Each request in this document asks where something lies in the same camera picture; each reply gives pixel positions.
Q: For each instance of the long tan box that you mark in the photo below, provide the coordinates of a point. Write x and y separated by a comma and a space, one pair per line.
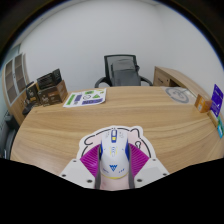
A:
212, 118

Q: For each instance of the small black swivel chair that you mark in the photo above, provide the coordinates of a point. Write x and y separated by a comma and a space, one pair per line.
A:
28, 108

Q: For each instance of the black padded office chair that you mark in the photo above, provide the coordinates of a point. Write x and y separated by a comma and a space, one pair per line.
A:
7, 136

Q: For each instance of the white blue yellow computer mouse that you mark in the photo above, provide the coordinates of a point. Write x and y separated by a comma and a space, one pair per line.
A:
114, 155

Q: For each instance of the black product box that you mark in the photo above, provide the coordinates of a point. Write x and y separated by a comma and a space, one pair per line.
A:
48, 79

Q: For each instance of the black mesh office chair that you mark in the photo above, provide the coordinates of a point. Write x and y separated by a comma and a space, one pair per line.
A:
107, 66

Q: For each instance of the green flat box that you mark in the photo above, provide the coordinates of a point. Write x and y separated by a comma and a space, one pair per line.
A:
220, 128

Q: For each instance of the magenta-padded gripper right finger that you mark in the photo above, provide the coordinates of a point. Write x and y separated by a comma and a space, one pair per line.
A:
141, 165

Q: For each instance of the round grey printed mat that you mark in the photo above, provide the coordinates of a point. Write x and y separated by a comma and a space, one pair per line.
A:
177, 95

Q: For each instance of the small dark brown box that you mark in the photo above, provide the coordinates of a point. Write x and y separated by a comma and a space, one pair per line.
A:
32, 93

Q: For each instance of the wooden shelf unit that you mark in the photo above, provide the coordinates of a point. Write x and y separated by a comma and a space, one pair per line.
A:
13, 83

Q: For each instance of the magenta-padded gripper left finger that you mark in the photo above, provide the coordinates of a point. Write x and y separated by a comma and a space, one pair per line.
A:
88, 165

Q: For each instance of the dark brown cardboard box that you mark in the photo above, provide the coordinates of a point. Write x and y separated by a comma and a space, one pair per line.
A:
53, 95

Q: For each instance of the purple retail package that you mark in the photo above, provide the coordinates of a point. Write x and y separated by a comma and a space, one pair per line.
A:
216, 100

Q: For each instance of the grey backpack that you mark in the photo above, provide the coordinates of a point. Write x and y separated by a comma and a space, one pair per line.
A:
126, 73

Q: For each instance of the green purple printed sheet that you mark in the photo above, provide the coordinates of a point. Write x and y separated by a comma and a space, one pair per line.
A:
85, 98

